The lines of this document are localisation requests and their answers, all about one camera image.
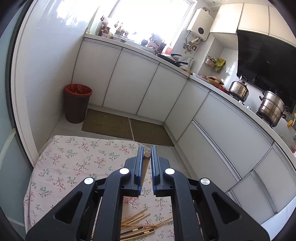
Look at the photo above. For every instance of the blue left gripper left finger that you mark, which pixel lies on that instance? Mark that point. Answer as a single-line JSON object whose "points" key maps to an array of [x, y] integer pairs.
{"points": [[138, 169]]}

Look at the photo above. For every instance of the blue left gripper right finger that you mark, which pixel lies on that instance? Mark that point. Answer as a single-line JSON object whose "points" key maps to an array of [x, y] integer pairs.
{"points": [[155, 169]]}

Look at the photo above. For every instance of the light wooden chopstick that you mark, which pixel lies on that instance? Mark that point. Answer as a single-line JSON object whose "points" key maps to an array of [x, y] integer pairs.
{"points": [[146, 161]]}

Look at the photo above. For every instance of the wooden chopstick on table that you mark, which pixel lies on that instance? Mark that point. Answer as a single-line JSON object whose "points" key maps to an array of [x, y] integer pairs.
{"points": [[128, 219]]}

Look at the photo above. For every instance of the olive floor mat right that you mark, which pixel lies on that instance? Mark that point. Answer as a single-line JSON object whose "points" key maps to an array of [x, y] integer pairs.
{"points": [[150, 133]]}

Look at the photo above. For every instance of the olive floor mat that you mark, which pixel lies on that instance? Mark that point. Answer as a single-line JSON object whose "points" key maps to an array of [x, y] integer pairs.
{"points": [[107, 124], [150, 133]]}

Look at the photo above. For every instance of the olive floor mat left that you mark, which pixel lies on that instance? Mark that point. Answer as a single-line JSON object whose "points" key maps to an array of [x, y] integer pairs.
{"points": [[107, 124]]}

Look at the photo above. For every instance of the floral tablecloth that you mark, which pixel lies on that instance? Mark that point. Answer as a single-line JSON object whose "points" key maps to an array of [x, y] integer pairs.
{"points": [[65, 161]]}

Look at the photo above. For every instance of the red-lined brown trash bin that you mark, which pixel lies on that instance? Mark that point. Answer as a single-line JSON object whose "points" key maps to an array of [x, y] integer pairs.
{"points": [[76, 99]]}

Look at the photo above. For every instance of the black frying pan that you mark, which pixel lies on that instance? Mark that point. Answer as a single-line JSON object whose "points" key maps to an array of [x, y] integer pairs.
{"points": [[172, 60]]}

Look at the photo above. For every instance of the woven basket on counter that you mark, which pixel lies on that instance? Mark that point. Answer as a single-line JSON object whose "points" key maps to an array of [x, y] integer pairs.
{"points": [[214, 79]]}

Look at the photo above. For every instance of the steel kettle pot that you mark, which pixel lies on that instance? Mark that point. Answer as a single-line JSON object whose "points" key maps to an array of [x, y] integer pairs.
{"points": [[238, 89]]}

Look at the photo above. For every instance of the steel steamer pot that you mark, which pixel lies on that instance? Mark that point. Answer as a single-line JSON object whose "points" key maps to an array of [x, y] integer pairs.
{"points": [[271, 109]]}

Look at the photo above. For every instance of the black range hood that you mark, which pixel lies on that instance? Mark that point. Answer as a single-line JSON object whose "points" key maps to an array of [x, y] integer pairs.
{"points": [[267, 63]]}

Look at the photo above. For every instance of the white upper cabinets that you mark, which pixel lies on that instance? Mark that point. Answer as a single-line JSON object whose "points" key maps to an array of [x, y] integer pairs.
{"points": [[256, 18]]}

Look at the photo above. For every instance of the wall spice rack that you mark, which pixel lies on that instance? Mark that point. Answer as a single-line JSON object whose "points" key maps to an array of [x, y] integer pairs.
{"points": [[216, 64]]}

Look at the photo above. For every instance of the white wall water heater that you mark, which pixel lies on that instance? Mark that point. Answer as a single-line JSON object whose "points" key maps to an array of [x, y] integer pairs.
{"points": [[200, 24]]}

